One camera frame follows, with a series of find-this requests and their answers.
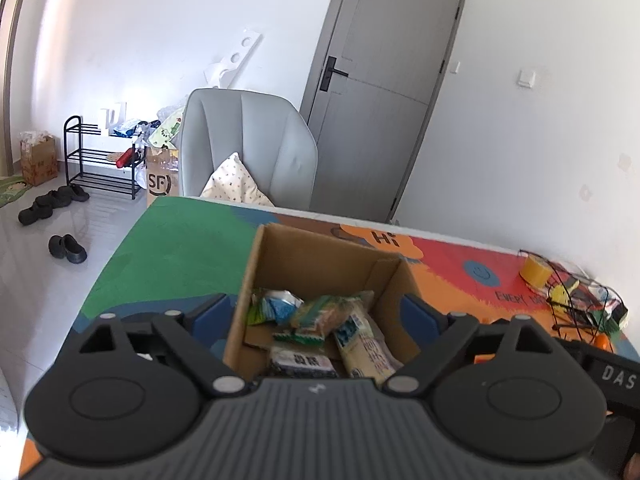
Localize blue silver snack packet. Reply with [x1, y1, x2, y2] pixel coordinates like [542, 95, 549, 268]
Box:
[246, 289, 304, 326]

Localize yellow peanut snack packet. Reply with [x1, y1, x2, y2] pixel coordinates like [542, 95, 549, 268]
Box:
[288, 290, 374, 338]

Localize orange fruit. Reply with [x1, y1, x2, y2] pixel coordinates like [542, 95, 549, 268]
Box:
[593, 334, 613, 351]

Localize yellow toy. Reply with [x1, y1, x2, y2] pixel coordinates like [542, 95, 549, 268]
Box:
[547, 278, 579, 309]

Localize yellow tape roll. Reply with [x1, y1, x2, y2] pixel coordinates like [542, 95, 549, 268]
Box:
[518, 254, 553, 289]

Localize black power adapter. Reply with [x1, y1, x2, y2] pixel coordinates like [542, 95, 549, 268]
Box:
[611, 302, 628, 330]

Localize beige snack packet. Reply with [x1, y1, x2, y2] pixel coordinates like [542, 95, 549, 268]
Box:
[333, 308, 402, 386]

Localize colourful table mat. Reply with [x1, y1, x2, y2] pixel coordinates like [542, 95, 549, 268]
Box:
[19, 195, 632, 478]

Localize dark snack packet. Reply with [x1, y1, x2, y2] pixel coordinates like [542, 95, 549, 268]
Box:
[269, 346, 338, 378]

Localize black shoe pair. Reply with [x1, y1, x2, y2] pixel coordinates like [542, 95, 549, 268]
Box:
[17, 183, 90, 226]

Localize black shoe rack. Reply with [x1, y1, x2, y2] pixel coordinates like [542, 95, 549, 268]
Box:
[63, 115, 146, 200]

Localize SF cardboard box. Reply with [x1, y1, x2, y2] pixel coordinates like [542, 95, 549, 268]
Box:
[145, 148, 180, 205]

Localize dotted cream cushion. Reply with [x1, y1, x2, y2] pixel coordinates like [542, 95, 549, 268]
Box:
[200, 153, 273, 207]

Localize small brown carton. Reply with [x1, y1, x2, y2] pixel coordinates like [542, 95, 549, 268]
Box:
[20, 131, 58, 186]

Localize grey armchair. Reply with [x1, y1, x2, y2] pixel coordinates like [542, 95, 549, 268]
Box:
[179, 89, 318, 210]

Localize grey door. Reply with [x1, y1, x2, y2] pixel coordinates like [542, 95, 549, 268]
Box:
[300, 0, 464, 222]

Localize black cables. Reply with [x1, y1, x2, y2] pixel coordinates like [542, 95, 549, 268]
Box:
[517, 249, 629, 338]

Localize white light switch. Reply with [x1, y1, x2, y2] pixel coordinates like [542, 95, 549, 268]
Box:
[518, 70, 536, 89]

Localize black door handle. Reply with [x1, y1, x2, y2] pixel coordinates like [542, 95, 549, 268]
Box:
[319, 56, 349, 92]

